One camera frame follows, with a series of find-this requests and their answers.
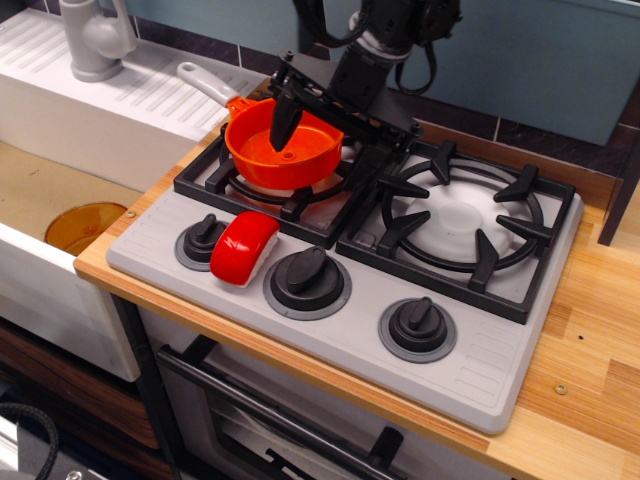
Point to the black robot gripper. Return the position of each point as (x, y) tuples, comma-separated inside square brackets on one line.
[(349, 94)]

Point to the orange pot with grey handle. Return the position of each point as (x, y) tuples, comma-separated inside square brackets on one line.
[(311, 155)]

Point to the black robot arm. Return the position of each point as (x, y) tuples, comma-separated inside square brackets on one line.
[(392, 28)]

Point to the black left burner grate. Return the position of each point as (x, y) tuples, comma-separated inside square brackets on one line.
[(316, 214)]

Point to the black burner grate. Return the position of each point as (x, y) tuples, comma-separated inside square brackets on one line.
[(481, 233), (316, 214)]

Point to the red and white toy sushi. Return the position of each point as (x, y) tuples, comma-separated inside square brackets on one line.
[(243, 248)]

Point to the black middle stove knob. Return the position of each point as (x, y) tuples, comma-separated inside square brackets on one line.
[(308, 285)]

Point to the black stove knob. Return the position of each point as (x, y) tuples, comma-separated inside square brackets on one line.
[(308, 285), (194, 246), (417, 330)]

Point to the black left stove knob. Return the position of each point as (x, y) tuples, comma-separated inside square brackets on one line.
[(194, 246)]

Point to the black right burner grate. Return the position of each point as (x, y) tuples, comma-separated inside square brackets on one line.
[(481, 233)]

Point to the grey toy stove top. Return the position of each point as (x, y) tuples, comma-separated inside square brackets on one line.
[(477, 383)]

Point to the black right stove knob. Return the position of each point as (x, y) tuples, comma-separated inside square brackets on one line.
[(417, 330)]

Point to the grey toy faucet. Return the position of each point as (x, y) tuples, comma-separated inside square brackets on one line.
[(97, 43)]

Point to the white toy sink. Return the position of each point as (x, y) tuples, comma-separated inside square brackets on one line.
[(66, 143)]

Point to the orange sink drain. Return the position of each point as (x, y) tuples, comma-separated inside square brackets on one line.
[(75, 229)]

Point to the white oven door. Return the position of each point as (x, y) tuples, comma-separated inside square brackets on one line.
[(253, 421)]

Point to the black oven door handle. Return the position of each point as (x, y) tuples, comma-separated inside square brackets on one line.
[(191, 365)]

